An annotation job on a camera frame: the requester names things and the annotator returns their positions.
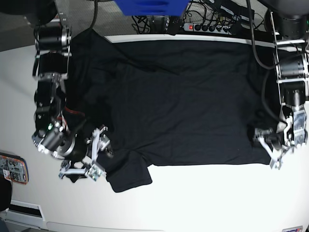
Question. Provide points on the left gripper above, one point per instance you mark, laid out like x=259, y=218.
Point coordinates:
x=270, y=137

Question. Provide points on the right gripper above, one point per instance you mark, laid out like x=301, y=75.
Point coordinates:
x=77, y=149

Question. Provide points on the black T-shirt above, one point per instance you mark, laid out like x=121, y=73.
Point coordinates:
x=168, y=103

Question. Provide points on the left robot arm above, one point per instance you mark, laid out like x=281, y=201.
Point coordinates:
x=289, y=25

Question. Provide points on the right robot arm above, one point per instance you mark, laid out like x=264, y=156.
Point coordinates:
x=52, y=136

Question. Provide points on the black chair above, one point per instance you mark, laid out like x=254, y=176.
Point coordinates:
x=6, y=190

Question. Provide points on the sticker label card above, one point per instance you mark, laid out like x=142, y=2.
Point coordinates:
x=293, y=229

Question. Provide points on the black power adapter box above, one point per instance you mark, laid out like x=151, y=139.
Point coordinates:
x=239, y=13

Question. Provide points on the white power strip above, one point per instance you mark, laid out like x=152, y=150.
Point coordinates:
x=206, y=28

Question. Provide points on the black remote control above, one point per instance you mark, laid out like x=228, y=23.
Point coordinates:
x=174, y=25

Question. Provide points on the blue plastic box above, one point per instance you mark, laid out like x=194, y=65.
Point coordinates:
x=152, y=7

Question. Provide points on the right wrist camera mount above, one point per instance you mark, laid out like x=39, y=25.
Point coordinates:
x=94, y=170

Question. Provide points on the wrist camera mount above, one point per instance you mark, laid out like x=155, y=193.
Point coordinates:
x=94, y=170
x=277, y=157

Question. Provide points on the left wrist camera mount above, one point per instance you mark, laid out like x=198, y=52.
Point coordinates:
x=277, y=157

